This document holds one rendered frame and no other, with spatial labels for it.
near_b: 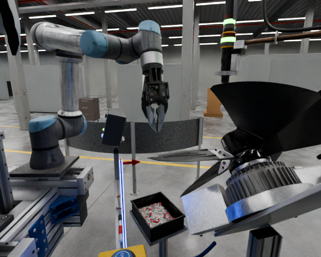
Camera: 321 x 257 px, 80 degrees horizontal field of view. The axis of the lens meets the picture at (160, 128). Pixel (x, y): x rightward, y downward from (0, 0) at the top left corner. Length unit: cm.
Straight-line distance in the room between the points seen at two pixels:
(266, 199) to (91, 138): 233
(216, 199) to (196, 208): 8
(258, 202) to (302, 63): 664
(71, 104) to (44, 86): 984
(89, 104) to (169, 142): 516
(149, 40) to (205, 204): 58
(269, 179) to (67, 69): 93
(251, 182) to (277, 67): 633
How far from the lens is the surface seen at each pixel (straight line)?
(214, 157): 67
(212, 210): 73
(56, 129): 104
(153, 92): 61
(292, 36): 64
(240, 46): 66
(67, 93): 106
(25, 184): 115
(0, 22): 42
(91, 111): 734
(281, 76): 691
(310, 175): 84
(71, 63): 104
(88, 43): 65
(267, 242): 86
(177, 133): 256
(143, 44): 68
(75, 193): 106
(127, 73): 703
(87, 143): 273
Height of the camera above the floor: 143
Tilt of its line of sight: 13 degrees down
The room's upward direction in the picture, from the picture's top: straight up
